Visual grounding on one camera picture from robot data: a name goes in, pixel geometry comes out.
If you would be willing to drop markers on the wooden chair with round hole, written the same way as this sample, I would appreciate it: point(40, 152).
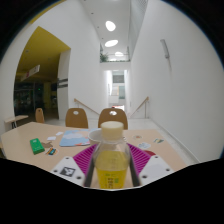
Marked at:
point(39, 115)
point(76, 118)
point(113, 118)

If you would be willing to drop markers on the small wooden side table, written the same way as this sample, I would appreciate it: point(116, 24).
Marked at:
point(15, 119)

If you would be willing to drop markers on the colourful printed card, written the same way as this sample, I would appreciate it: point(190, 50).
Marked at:
point(158, 140)

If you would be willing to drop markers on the hanging white sign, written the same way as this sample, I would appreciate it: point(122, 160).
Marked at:
point(30, 72)

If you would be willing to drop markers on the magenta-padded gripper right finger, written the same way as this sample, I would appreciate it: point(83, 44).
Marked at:
point(155, 166)

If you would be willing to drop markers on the clear bottle with yellow drink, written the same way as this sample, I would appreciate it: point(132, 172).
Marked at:
point(111, 163)

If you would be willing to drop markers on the small colourful striped card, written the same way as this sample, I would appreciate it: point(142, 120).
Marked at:
point(51, 151)

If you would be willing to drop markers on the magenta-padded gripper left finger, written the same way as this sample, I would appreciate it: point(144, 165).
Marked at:
point(66, 168)

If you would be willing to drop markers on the round white sticker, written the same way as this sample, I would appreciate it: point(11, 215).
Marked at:
point(144, 145)

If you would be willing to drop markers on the wooden stair handrail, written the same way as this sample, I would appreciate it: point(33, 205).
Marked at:
point(85, 106)
point(140, 105)

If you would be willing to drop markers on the small white card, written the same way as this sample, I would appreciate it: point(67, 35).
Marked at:
point(51, 137)
point(59, 133)

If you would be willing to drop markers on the group of round ceiling lights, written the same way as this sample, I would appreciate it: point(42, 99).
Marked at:
point(110, 26)

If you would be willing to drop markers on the long grey wall lamp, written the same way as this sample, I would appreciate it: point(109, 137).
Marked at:
point(164, 48)

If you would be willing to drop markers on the green balcony plant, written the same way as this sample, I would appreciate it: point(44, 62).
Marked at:
point(103, 57)

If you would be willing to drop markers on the dark shop shelf unit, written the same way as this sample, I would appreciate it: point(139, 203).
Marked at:
point(28, 98)

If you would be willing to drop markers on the small green box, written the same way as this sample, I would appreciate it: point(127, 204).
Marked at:
point(36, 146)

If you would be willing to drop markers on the light blue booklet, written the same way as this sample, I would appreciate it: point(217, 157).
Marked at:
point(74, 138)

